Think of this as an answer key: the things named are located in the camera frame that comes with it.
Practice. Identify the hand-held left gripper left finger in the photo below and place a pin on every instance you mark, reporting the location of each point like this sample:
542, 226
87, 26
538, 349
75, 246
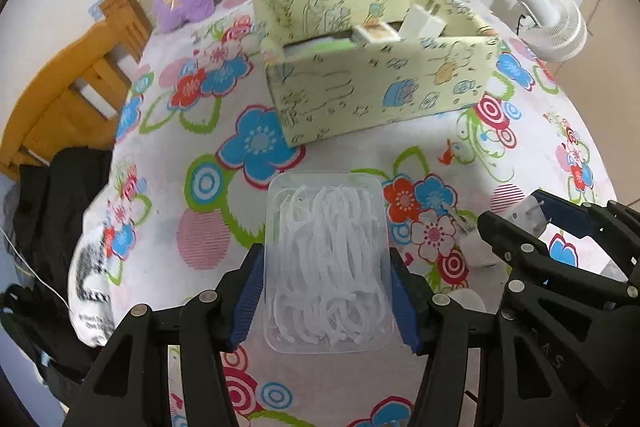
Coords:
247, 302

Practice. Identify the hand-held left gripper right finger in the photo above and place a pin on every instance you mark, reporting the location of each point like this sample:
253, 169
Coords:
404, 302

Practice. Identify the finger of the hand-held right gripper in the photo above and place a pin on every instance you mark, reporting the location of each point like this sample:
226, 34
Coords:
550, 267
567, 214

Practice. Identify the white plug adapter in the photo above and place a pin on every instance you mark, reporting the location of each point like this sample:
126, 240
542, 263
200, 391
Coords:
525, 217

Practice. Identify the clear box of floss picks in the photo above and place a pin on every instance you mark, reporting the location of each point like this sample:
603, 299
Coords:
325, 257

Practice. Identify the yellow printed fabric storage box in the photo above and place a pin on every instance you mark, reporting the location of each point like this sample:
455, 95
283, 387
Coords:
350, 92

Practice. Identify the white rectangular box orange label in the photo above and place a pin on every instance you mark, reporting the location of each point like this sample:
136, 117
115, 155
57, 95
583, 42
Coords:
377, 34

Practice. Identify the small printed tag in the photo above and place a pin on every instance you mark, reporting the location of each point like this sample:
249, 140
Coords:
469, 223

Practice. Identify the floral tablecloth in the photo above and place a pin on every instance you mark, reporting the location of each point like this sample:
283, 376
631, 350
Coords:
350, 157

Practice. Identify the white printed plastic bag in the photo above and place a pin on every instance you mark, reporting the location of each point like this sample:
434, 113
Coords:
90, 307

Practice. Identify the white clip fan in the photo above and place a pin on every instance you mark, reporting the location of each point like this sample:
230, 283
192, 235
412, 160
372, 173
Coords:
555, 22

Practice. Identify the brown cardboard box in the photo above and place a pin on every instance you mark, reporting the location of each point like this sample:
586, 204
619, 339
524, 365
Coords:
615, 7

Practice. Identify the dark cloth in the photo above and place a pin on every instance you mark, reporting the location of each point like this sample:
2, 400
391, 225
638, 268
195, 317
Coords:
50, 207

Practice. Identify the white charger block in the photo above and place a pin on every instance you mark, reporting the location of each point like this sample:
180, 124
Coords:
420, 21

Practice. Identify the green flat item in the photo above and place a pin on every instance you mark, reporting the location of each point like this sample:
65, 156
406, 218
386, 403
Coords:
320, 47

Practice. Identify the wooden chair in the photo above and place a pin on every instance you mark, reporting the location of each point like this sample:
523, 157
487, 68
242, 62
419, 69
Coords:
60, 72

